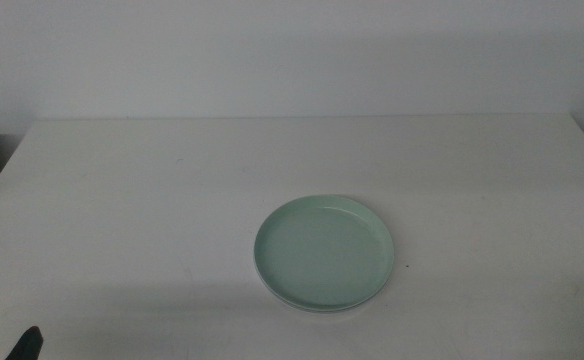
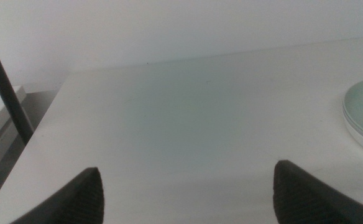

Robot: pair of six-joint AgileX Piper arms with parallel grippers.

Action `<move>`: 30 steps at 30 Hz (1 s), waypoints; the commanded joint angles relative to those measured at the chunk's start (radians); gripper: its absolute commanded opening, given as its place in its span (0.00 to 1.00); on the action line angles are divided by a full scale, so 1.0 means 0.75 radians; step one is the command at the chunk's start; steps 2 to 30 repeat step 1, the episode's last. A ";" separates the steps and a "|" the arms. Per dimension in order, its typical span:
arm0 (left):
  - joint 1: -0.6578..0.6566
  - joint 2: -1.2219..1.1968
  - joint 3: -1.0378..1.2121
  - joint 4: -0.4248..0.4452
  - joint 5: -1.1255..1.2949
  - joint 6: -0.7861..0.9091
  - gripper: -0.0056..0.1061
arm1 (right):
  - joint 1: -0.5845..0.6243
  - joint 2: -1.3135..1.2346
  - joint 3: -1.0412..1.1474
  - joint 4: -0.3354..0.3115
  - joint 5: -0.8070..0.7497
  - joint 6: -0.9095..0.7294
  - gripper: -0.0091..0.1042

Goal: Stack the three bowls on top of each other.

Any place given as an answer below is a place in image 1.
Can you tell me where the pale green shallow bowl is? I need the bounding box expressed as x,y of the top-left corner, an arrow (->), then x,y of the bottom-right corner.
253,194 -> 396,315

